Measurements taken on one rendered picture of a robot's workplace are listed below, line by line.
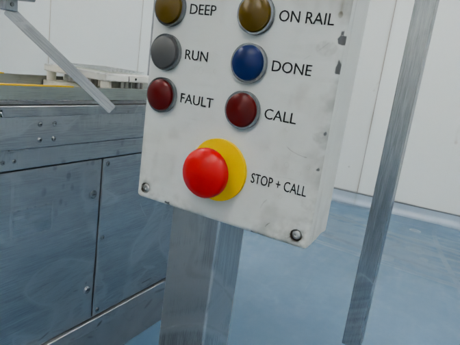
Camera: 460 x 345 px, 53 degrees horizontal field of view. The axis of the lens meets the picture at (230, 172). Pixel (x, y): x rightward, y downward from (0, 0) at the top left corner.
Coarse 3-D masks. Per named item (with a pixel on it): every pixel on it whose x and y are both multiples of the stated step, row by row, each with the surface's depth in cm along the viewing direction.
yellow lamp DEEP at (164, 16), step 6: (162, 0) 38; (168, 0) 37; (174, 0) 37; (180, 0) 37; (156, 6) 38; (162, 6) 38; (168, 6) 37; (174, 6) 37; (180, 6) 37; (156, 12) 38; (162, 12) 38; (168, 12) 37; (174, 12) 37; (180, 12) 37; (162, 18) 38; (168, 18) 38; (174, 18) 37
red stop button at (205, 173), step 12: (192, 156) 36; (204, 156) 35; (216, 156) 35; (192, 168) 36; (204, 168) 35; (216, 168) 35; (192, 180) 36; (204, 180) 35; (216, 180) 35; (192, 192) 36; (204, 192) 36; (216, 192) 35
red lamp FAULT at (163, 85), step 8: (160, 80) 39; (152, 88) 39; (160, 88) 39; (168, 88) 39; (152, 96) 39; (160, 96) 39; (168, 96) 39; (152, 104) 40; (160, 104) 39; (168, 104) 39
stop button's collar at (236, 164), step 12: (204, 144) 38; (216, 144) 37; (228, 144) 37; (228, 156) 37; (240, 156) 36; (228, 168) 37; (240, 168) 37; (228, 180) 37; (240, 180) 37; (228, 192) 37
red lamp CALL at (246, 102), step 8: (232, 96) 36; (240, 96) 35; (248, 96) 35; (232, 104) 36; (240, 104) 35; (248, 104) 35; (232, 112) 36; (240, 112) 35; (248, 112) 35; (256, 112) 35; (232, 120) 36; (240, 120) 35; (248, 120) 35
